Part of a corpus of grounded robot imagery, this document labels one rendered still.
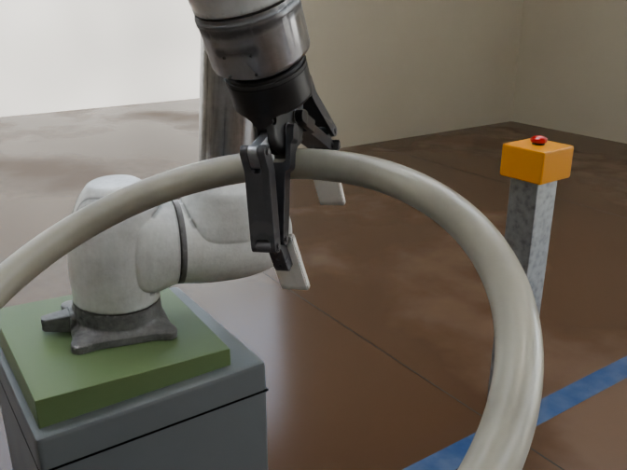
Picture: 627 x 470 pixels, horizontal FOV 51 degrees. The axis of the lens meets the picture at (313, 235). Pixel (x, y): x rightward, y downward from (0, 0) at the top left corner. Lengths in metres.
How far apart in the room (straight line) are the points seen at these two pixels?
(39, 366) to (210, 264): 0.32
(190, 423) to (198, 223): 0.34
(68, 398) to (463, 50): 6.54
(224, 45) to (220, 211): 0.62
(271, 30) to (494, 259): 0.25
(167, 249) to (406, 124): 5.84
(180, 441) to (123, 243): 0.35
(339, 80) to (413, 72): 0.92
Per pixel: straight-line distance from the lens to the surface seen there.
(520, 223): 1.71
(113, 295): 1.17
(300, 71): 0.59
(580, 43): 7.50
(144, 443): 1.18
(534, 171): 1.63
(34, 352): 1.22
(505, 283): 0.47
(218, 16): 0.55
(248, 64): 0.56
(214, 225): 1.16
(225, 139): 1.14
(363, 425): 2.41
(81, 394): 1.12
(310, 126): 0.66
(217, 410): 1.21
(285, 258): 0.63
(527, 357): 0.43
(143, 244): 1.14
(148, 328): 1.22
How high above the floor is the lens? 1.43
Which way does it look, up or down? 20 degrees down
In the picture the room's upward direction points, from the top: straight up
